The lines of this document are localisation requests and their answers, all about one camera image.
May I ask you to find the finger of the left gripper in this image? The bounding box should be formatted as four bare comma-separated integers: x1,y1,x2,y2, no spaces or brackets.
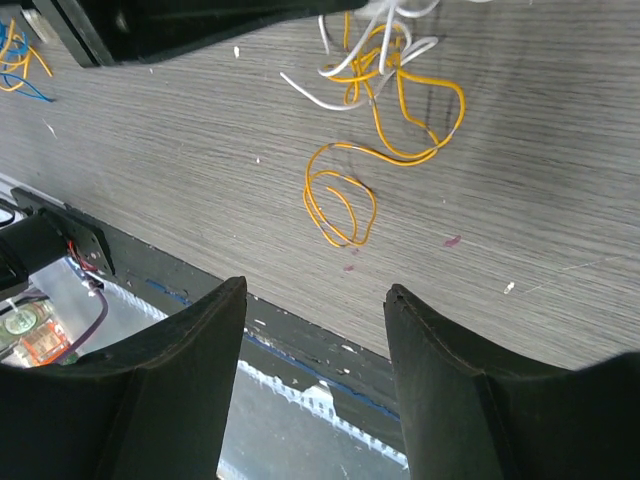
32,0,366,68

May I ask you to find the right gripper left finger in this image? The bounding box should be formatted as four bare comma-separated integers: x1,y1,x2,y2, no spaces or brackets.
1,277,247,479

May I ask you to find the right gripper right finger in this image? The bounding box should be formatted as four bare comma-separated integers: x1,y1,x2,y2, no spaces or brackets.
384,284,639,479

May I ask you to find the blue yellow wire pile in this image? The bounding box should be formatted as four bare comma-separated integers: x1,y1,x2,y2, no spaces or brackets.
0,18,55,104

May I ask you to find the coloured wire bundle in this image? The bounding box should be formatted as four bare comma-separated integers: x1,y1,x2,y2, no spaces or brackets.
278,0,467,249

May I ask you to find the white slotted cable duct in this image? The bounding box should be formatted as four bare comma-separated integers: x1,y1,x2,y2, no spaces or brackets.
59,259,411,474

